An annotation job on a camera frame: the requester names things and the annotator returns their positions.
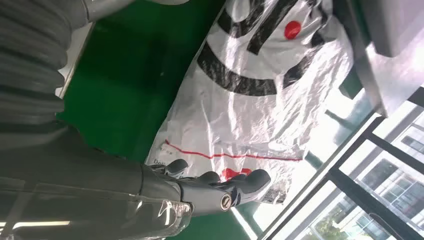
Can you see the green conveyor belt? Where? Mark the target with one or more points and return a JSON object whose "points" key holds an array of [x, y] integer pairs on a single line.
{"points": [[126, 82]]}

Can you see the aluminium conveyor side rail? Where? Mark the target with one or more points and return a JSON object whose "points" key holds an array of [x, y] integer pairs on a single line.
{"points": [[74, 56], [369, 82]]}

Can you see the black window frame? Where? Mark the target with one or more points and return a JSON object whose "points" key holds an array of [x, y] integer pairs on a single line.
{"points": [[364, 198]]}

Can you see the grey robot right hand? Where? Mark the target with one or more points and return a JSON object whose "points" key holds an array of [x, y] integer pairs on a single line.
{"points": [[82, 185]]}

